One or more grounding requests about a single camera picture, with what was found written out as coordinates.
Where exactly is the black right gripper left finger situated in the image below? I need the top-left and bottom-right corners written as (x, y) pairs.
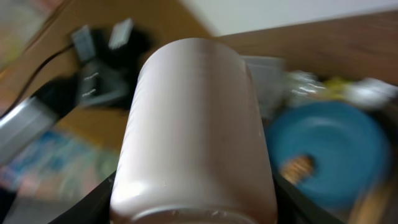
top-left (49, 172), bottom-right (116, 224)

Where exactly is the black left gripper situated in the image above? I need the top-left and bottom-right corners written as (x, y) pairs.
top-left (76, 59), bottom-right (137, 109)

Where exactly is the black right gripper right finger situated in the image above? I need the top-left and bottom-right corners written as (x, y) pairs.
top-left (272, 174), bottom-right (343, 224)

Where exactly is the large dark blue bowl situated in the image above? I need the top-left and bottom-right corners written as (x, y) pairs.
top-left (264, 101), bottom-right (391, 209)

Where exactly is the pink plastic cup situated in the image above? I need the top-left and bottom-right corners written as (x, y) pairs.
top-left (110, 38), bottom-right (277, 223)

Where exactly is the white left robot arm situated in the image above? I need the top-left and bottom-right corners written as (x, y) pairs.
top-left (1, 44), bottom-right (148, 223)

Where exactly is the brown food scrap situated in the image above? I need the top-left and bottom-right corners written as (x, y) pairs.
top-left (279, 155), bottom-right (315, 185)

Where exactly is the crumpled aluminium foil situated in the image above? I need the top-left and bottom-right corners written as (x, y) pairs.
top-left (286, 70), bottom-right (326, 108)

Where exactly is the yellow snack wrapper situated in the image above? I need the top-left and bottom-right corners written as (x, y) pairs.
top-left (323, 77), bottom-right (352, 100)

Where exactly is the clear plastic bin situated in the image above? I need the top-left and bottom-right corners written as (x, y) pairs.
top-left (241, 55), bottom-right (285, 119)

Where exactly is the crumpled white tissue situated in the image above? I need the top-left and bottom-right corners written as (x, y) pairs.
top-left (343, 78), bottom-right (397, 110)

